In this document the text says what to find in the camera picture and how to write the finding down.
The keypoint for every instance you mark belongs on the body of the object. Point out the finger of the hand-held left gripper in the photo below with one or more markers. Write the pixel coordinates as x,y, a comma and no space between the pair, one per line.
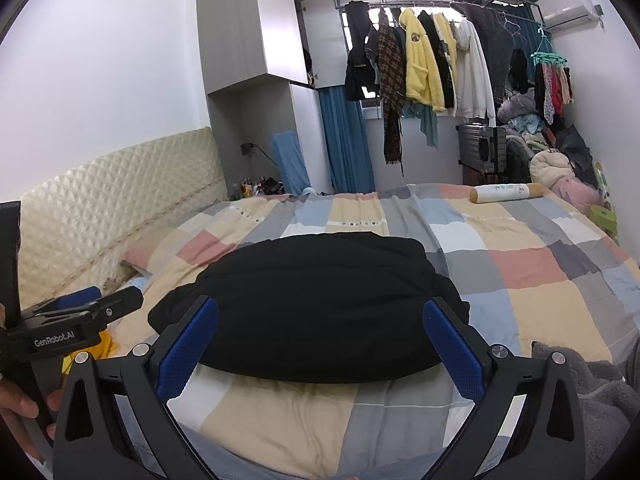
75,297
120,302

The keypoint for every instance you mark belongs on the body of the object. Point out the pile of clothes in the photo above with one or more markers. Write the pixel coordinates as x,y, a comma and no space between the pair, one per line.
525,120

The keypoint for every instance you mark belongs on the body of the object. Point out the person's left hand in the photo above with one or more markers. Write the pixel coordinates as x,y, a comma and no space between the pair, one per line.
15,402

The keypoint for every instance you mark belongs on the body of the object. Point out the black hanging coat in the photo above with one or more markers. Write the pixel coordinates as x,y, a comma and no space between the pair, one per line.
357,60

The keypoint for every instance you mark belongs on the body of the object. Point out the blue covered chair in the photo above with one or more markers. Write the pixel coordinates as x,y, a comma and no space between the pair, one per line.
290,160

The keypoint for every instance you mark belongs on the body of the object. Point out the light blue cloth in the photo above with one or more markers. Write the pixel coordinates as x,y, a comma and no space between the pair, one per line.
141,283

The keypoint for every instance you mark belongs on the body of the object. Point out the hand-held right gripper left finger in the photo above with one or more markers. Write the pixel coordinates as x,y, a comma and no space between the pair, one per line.
187,345

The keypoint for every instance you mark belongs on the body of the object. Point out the brown plaid scarf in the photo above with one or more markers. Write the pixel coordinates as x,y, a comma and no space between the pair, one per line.
392,85

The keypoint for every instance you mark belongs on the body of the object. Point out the dark grey sweater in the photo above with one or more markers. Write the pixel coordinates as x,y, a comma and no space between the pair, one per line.
495,50

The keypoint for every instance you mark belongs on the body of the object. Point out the blue curtain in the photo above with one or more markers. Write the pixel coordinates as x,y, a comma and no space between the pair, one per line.
345,145

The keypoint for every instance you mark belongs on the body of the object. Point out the teal hanging cloth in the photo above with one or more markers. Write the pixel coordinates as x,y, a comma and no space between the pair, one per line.
430,125

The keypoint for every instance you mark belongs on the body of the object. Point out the pink fluffy garment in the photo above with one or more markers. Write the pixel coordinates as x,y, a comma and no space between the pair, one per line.
577,192

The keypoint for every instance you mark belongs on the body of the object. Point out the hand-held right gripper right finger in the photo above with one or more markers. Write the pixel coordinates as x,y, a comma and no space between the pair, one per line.
452,345

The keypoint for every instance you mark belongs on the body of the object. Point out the cream bolster pillow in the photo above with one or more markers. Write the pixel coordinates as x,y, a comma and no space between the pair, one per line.
505,193

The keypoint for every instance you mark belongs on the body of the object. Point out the red patterned hanging garments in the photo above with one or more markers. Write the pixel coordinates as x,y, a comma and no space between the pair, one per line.
552,90

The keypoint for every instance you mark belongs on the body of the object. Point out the teal clip hanger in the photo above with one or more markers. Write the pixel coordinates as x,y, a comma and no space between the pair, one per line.
549,57

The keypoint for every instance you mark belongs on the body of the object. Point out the cluster of small bottles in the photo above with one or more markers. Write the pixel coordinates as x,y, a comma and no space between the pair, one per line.
247,187

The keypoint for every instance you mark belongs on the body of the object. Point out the white hoodie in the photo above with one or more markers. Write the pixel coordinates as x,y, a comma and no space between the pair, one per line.
472,80

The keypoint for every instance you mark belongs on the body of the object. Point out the grey wardrobe cabinet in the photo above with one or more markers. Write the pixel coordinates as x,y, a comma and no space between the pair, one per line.
240,20

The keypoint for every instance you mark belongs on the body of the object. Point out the cream quilted headboard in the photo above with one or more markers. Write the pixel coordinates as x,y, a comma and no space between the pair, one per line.
100,200

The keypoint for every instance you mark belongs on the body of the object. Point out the white air conditioner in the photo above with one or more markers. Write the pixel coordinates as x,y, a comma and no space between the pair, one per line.
570,14

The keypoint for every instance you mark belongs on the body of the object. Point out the cream plush garment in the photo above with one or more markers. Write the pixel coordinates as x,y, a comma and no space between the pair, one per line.
550,167

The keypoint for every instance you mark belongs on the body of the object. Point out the yellow fleece jacket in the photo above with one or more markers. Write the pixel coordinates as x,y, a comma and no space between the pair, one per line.
420,70

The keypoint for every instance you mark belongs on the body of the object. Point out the patchwork bed blanket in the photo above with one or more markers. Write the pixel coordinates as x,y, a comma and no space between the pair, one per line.
540,310

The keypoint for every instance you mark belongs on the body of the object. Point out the yellow cloth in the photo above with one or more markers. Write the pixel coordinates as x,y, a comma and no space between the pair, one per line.
102,345

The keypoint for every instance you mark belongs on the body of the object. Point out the black hanging jacket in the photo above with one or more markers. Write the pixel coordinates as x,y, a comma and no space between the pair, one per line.
434,40

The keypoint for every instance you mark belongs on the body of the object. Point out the grey fleece blanket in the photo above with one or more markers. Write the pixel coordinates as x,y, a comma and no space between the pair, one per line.
600,390

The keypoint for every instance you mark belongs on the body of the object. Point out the pale yellow hanging jacket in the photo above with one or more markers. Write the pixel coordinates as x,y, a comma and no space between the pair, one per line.
446,35

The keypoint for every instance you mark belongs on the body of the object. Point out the green plastic stool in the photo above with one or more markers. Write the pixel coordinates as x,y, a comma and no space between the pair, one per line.
602,220

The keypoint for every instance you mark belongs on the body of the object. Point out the grey suitcase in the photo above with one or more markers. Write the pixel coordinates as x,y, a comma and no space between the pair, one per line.
475,150

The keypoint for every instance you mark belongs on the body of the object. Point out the black pants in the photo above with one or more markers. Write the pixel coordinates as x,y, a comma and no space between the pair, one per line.
310,300

